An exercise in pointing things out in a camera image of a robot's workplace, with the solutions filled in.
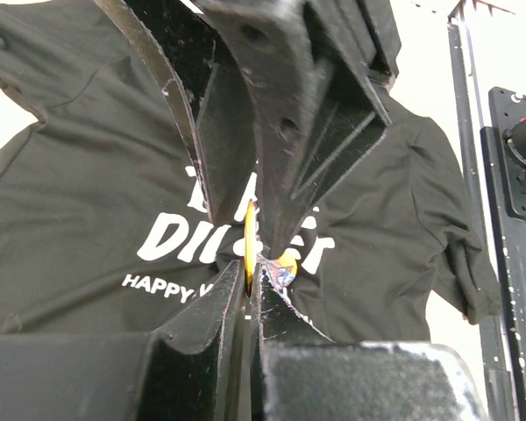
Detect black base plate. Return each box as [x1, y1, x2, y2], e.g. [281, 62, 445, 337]
[448, 1, 526, 420]

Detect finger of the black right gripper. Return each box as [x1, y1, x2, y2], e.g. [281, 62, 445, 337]
[98, 1, 256, 224]
[200, 1, 399, 257]

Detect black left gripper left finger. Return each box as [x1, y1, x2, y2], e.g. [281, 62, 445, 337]
[0, 260, 245, 420]

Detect yellow round brooch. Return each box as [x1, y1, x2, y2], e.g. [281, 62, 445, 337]
[244, 199, 257, 296]

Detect black t-shirt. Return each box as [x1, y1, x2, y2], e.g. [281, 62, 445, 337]
[0, 1, 501, 343]

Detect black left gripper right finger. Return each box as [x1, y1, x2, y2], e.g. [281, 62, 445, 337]
[252, 264, 488, 420]

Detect small metal brooch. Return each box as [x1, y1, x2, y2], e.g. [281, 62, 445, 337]
[257, 248, 298, 291]

